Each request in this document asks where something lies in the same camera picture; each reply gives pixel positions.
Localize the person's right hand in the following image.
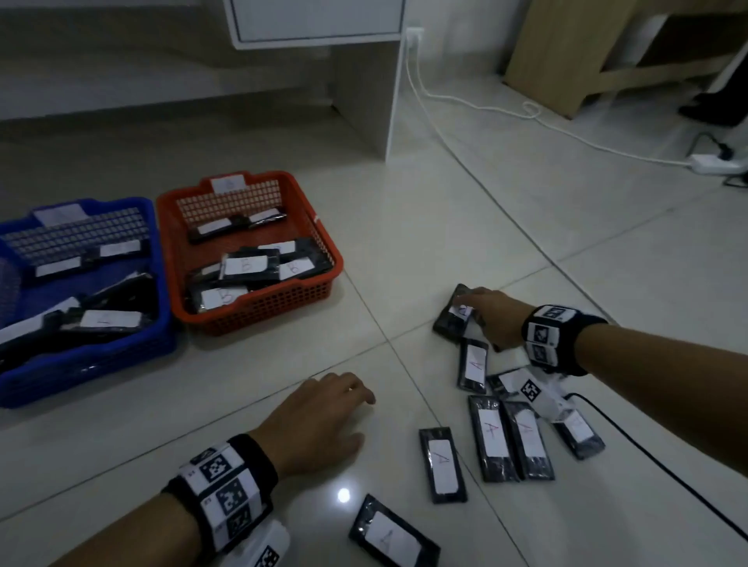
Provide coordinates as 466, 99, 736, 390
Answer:
461, 287, 533, 351

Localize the person's left hand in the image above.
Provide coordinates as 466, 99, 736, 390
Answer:
249, 372, 377, 480

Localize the orange plastic basket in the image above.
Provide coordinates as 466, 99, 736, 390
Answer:
156, 170, 344, 339

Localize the pile of black labelled packets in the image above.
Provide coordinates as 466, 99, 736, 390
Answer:
348, 337, 606, 567

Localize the blue plastic basket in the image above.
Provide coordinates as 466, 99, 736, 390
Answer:
0, 197, 178, 410

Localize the person's right forearm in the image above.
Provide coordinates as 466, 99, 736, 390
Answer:
575, 324, 748, 477

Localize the white desk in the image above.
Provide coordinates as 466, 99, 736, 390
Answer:
0, 0, 408, 162

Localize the white power strip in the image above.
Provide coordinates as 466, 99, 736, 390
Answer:
689, 153, 747, 175

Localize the white cabinet door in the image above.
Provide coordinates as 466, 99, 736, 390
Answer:
221, 0, 408, 51

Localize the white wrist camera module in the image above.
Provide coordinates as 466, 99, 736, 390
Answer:
224, 519, 291, 567
513, 368, 577, 423

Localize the white cable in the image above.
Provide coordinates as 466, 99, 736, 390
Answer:
406, 46, 697, 167

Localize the black camera cable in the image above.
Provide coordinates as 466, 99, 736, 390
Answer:
563, 392, 748, 541

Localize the black plug with cable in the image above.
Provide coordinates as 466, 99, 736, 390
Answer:
693, 132, 736, 162

